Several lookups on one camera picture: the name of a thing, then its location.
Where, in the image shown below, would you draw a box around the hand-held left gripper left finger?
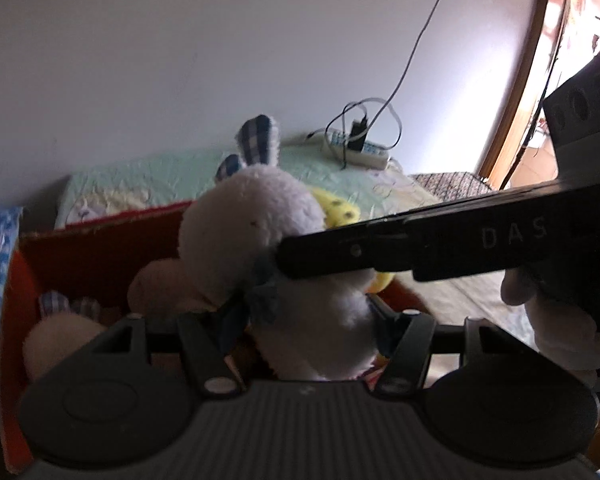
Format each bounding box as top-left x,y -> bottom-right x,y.
92,310 -> 247,398

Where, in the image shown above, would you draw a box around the white plush bunny checked ears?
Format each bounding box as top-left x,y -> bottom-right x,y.
179,115 -> 381,382

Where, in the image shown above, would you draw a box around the printed bed sheet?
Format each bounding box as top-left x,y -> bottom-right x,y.
55,146 -> 537,357

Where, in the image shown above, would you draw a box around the wooden door frame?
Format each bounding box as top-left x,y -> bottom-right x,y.
480,0 -> 573,191

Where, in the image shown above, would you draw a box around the white power strip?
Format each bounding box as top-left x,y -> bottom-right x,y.
322,129 -> 391,170

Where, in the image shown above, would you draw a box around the red cardboard box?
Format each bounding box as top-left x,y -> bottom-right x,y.
0,200 -> 433,475

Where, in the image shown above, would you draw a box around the blue white patterned cloth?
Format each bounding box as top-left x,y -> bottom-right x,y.
0,206 -> 24,418

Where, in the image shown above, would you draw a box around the white cable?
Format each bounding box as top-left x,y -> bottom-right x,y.
308,97 -> 397,143

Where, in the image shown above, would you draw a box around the small plush bunny striped ears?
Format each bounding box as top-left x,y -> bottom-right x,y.
22,290 -> 109,382

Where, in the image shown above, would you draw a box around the person's right hand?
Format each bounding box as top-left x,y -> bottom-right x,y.
500,259 -> 600,387

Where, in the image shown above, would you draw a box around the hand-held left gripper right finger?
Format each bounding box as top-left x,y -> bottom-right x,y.
366,294 -> 497,397

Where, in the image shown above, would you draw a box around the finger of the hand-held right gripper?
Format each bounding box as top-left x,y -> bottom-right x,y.
275,216 -> 417,281

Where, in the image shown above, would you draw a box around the grey power cord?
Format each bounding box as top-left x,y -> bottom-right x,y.
386,0 -> 457,108

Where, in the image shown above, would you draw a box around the brown patterned blanket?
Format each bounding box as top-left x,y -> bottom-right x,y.
411,171 -> 502,207

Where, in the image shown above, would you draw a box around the yellow spotted plush toy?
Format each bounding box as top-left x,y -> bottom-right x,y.
307,186 -> 397,295

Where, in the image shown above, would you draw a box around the black charger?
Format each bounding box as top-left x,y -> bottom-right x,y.
350,118 -> 369,152

